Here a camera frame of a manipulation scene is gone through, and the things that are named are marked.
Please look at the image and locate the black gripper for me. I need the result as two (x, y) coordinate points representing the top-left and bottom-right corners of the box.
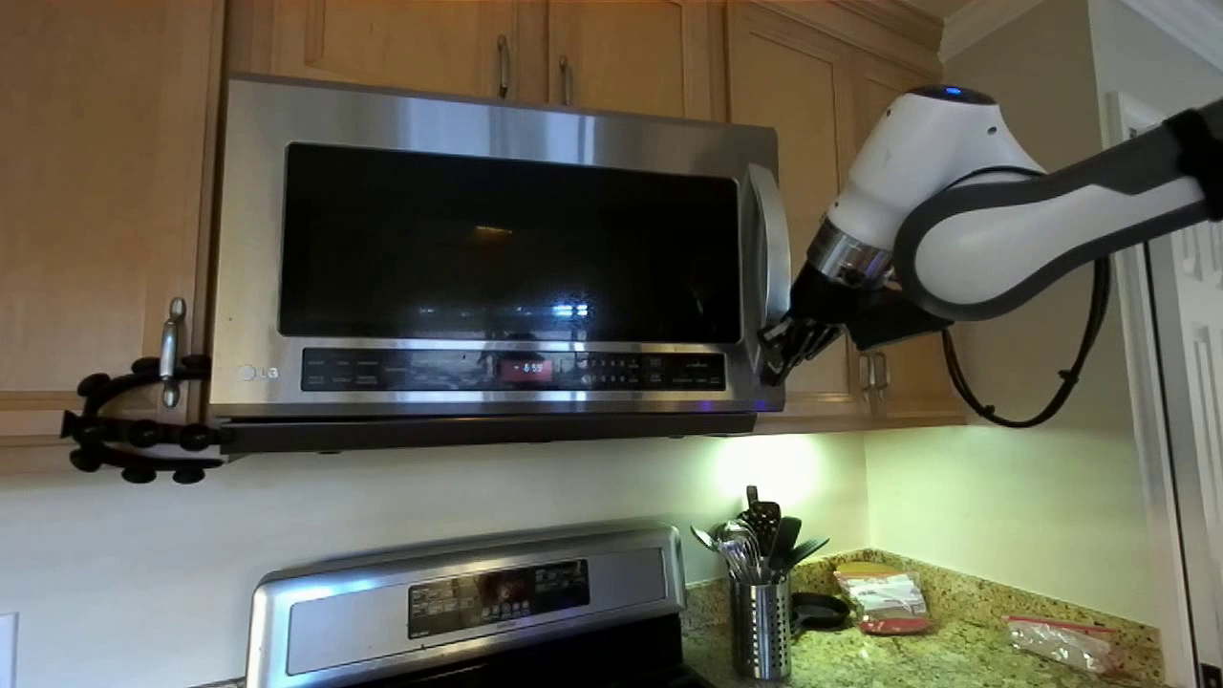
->
(758, 262), (858, 387)

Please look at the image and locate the stainless steel microwave body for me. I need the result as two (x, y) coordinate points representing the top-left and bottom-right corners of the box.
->
(205, 402), (788, 459)

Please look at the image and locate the black kitchen spatula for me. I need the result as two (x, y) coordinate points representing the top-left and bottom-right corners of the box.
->
(743, 482), (782, 587)

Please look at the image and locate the dark kitchen spoon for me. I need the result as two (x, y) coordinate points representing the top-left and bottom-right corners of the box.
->
(775, 513), (835, 587)

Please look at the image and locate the silver kitchen utensil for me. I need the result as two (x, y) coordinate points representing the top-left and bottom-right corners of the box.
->
(683, 519), (743, 587)

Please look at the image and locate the small black countertop object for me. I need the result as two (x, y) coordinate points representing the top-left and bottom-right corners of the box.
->
(788, 590), (858, 634)

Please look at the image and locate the red and white food package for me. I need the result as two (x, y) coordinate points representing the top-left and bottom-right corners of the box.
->
(828, 560), (935, 639)

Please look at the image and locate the metal utensil holder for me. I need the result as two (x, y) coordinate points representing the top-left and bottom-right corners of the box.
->
(728, 573), (800, 688)

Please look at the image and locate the clear plastic food bag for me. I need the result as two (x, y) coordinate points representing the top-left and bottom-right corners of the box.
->
(1005, 615), (1126, 676)

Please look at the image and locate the stainless steel stove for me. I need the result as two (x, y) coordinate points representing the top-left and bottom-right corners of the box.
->
(237, 515), (701, 688)

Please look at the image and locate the black flexible tripod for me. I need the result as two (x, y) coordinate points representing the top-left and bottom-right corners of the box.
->
(59, 353), (237, 491)

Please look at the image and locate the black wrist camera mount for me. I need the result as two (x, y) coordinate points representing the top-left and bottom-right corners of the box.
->
(844, 283), (957, 355)

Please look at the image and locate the light wood wall cabinet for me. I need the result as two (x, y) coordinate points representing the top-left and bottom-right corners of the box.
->
(547, 0), (728, 128)
(0, 0), (235, 446)
(224, 0), (553, 108)
(724, 0), (980, 438)

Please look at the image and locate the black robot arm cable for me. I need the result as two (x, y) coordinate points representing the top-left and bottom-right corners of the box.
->
(935, 253), (1116, 431)

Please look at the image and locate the white door frame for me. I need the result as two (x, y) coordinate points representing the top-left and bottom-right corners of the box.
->
(1097, 88), (1223, 688)

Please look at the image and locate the white wall outlet plate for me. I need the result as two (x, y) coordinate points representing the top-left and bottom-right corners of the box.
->
(0, 608), (23, 688)

